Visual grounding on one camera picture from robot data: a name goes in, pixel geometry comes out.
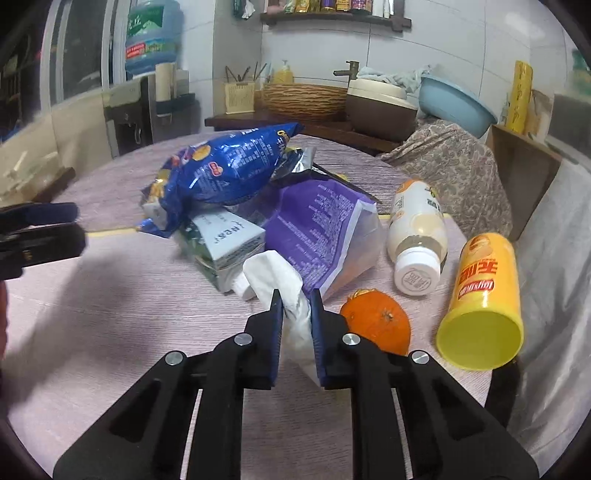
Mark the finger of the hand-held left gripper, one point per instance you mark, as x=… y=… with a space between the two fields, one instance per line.
x=46 y=247
x=41 y=213

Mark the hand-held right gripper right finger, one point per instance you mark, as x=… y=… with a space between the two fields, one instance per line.
x=317 y=337

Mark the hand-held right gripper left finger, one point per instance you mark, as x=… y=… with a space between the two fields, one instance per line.
x=277 y=332

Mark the white tissue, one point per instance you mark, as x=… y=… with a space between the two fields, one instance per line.
x=272 y=272

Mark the orange fruit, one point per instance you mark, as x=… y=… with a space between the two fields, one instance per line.
x=376 y=318

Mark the green and white carton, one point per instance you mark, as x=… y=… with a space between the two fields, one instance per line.
x=221 y=235

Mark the purple snack bag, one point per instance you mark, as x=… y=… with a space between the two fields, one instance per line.
x=318 y=221

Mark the water dispenser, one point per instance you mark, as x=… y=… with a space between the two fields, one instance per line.
x=134 y=124

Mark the white milk bottle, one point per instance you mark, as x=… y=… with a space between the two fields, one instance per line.
x=415 y=226

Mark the blue snack bag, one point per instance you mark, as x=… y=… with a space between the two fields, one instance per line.
x=231 y=166

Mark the yellow chip can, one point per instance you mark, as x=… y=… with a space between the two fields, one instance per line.
x=485 y=277

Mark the stack of paper cups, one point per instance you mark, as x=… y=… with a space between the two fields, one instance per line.
x=164 y=83

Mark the blue water jug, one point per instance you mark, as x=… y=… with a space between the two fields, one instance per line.
x=154 y=37

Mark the paisley patterned cloth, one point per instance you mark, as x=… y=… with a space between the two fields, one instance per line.
x=452 y=166

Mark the beige chopstick holder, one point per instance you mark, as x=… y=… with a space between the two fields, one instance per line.
x=240 y=98

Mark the brown and cream cooker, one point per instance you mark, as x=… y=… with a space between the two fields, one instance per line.
x=378 y=113

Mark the wicker basket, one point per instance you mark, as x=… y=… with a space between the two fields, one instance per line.
x=304 y=101

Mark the white cloth cover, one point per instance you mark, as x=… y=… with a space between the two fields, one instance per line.
x=554 y=286

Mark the yellow soap bottle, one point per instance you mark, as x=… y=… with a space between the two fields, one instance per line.
x=283 y=74

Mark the wooden cabinet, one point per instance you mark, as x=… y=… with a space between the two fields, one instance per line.
x=521 y=170

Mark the light blue plastic basin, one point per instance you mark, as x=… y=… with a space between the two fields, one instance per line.
x=457 y=104

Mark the pale blue towel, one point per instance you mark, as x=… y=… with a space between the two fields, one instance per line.
x=401 y=76

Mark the yellow roll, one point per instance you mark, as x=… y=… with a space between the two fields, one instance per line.
x=518 y=97

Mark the beige paper bag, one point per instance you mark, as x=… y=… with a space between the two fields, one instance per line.
x=539 y=113

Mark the microwave oven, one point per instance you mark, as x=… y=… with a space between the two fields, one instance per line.
x=570 y=124

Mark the row of packets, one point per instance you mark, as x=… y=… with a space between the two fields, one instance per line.
x=323 y=5

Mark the dark wooden wall shelf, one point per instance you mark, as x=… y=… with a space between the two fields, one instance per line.
x=332 y=18

